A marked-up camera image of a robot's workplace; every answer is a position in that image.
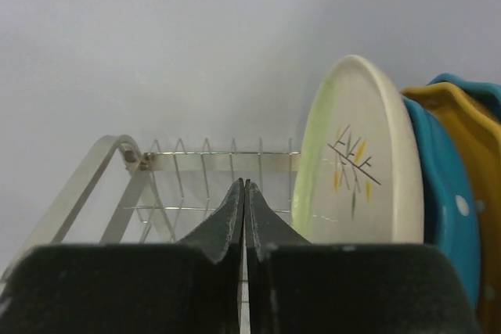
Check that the stainless steel dish rack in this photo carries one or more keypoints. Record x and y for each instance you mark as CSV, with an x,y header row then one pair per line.
x,y
140,217

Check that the cream and green floral plate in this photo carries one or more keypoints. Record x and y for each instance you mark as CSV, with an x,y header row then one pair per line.
x,y
359,178

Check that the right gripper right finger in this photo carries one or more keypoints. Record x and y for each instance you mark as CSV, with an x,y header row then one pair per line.
x,y
299,287

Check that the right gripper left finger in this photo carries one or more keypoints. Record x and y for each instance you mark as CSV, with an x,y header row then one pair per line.
x,y
191,286

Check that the yellow polka dot plate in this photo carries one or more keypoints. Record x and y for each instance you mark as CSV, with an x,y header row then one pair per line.
x,y
476,134

